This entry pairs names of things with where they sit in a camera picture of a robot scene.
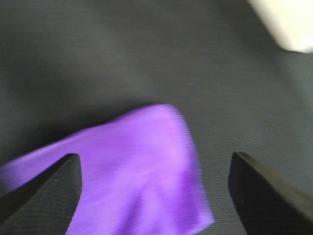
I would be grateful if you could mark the black table cloth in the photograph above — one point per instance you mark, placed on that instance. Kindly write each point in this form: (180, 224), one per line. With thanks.
(70, 64)

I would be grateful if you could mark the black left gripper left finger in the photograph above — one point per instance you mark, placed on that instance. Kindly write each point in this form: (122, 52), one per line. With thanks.
(46, 204)

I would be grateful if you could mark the purple microfiber towel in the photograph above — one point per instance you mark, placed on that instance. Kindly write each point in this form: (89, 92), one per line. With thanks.
(141, 175)

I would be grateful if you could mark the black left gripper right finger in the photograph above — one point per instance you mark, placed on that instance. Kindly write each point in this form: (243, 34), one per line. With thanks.
(266, 203)

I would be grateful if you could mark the white plastic container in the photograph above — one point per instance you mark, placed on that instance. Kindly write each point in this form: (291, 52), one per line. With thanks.
(289, 22)

